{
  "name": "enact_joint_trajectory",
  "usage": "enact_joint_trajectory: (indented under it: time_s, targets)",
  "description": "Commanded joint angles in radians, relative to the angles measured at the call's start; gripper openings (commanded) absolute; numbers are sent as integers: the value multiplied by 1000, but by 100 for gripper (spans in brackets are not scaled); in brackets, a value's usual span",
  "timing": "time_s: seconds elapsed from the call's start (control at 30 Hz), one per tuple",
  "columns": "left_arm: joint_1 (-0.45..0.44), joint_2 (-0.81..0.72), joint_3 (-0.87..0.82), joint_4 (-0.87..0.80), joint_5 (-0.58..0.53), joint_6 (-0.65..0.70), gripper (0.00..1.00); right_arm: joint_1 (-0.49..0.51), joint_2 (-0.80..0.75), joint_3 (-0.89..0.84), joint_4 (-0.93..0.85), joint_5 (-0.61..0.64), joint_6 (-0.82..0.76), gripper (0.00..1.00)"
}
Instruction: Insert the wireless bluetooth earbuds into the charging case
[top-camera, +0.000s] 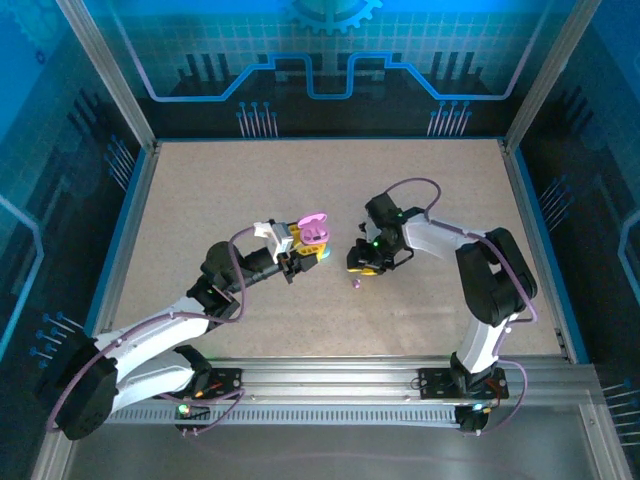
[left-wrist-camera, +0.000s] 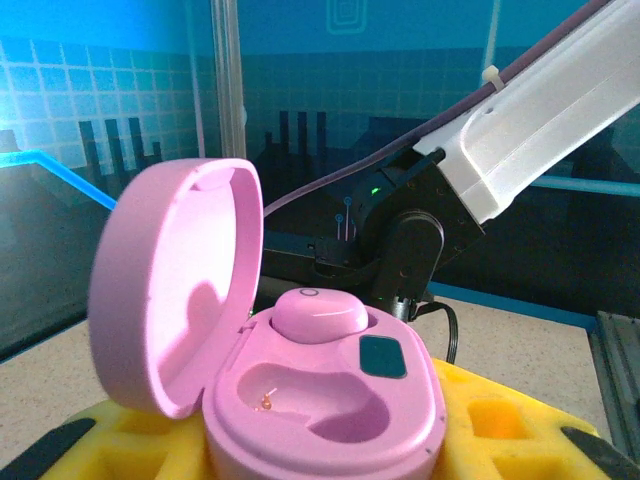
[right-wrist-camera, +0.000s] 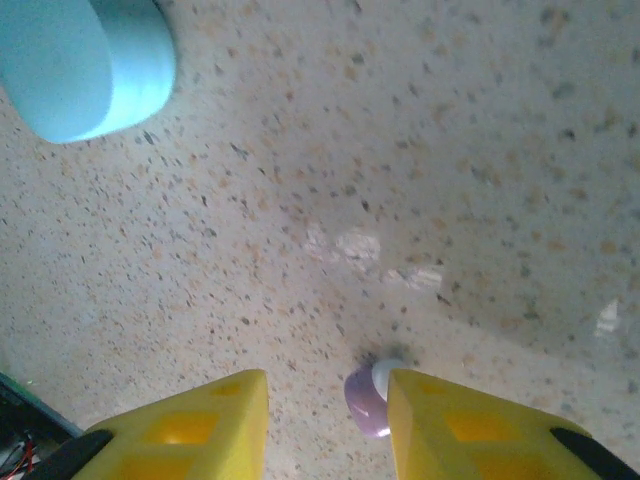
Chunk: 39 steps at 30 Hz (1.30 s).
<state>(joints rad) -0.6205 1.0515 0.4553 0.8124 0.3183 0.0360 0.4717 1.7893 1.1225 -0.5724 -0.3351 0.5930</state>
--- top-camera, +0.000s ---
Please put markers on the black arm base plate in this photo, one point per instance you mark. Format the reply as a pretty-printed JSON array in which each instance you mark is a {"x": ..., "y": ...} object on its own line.
[
  {"x": 227, "y": 382},
  {"x": 435, "y": 384}
]

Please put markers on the blue table edge strip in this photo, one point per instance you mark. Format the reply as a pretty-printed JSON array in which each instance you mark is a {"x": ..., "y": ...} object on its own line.
[
  {"x": 116, "y": 235},
  {"x": 549, "y": 250}
]

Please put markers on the purple earbud charging case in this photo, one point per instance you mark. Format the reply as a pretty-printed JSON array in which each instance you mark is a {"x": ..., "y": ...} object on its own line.
[{"x": 315, "y": 227}]

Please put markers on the grey metal floor plate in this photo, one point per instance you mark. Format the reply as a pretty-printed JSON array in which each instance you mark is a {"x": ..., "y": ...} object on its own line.
[{"x": 325, "y": 455}]

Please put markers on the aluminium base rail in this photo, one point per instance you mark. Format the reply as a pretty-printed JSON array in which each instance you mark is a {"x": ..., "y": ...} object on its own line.
[{"x": 325, "y": 375}]

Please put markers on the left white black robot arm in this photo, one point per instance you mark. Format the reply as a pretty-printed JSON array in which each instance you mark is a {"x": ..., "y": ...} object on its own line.
[{"x": 150, "y": 325}]

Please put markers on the aluminium table side rail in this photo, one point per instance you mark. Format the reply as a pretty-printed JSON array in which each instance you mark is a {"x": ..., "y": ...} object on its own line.
[
  {"x": 537, "y": 250},
  {"x": 131, "y": 235}
]

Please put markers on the blue earbud charging case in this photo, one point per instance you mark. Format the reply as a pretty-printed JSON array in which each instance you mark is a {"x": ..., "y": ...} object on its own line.
[{"x": 325, "y": 253}]

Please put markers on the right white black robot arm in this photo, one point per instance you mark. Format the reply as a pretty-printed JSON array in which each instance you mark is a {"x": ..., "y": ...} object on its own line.
[{"x": 495, "y": 280}]

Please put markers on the black base connector block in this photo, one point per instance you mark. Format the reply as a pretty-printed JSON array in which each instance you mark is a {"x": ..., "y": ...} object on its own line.
[
  {"x": 472, "y": 420},
  {"x": 192, "y": 420}
]

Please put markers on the aluminium frame post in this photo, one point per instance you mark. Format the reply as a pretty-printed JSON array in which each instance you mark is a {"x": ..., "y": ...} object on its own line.
[
  {"x": 547, "y": 75},
  {"x": 111, "y": 75}
]

